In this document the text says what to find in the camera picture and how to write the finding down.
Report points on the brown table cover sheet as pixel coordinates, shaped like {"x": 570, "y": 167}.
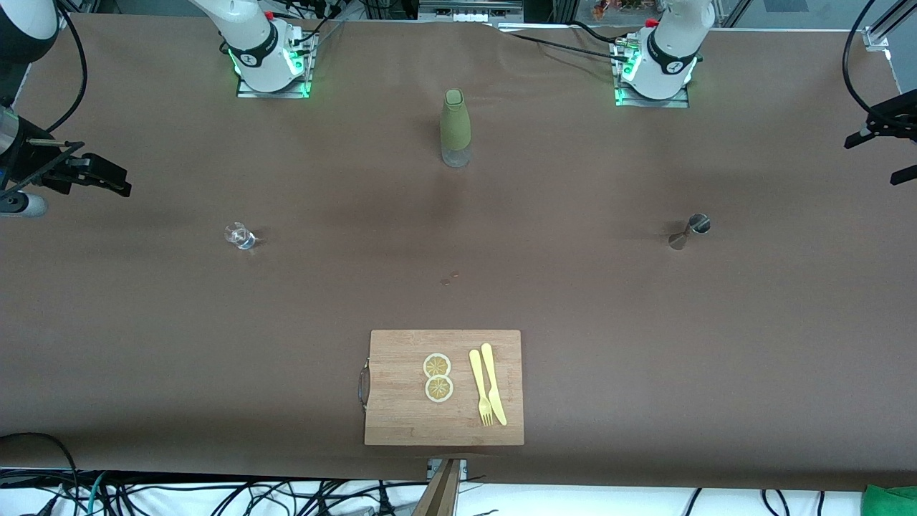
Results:
{"x": 645, "y": 344}

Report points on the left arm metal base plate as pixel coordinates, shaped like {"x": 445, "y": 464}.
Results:
{"x": 645, "y": 102}

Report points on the green cloth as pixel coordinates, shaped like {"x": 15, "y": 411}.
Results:
{"x": 892, "y": 502}

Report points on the yellow lemon slice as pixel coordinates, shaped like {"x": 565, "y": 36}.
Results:
{"x": 437, "y": 365}
{"x": 439, "y": 389}

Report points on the yellow plastic fork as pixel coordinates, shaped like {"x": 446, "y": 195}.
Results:
{"x": 478, "y": 380}

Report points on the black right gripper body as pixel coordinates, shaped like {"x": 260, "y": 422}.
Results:
{"x": 32, "y": 161}

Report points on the wooden beam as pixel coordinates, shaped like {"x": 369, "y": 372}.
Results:
{"x": 440, "y": 494}

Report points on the steel double-cone jigger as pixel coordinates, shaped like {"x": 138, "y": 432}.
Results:
{"x": 689, "y": 231}

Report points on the glass bottle with green sleeve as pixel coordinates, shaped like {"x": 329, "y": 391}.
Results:
{"x": 455, "y": 125}

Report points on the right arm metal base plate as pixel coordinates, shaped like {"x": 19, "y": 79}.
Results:
{"x": 247, "y": 92}

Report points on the clear glass measuring beaker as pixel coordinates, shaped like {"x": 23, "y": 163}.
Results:
{"x": 240, "y": 236}

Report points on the small metal bracket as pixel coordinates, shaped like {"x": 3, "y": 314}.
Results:
{"x": 463, "y": 467}

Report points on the small liquid puddle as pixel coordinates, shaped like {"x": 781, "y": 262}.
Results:
{"x": 450, "y": 276}

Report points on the aluminium frame profile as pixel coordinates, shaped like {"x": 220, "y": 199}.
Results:
{"x": 881, "y": 32}

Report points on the wooden cutting board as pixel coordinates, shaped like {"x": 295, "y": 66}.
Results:
{"x": 401, "y": 416}

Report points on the yellow plastic knife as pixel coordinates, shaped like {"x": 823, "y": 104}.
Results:
{"x": 493, "y": 387}

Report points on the grey electronics box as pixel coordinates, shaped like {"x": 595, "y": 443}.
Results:
{"x": 469, "y": 10}

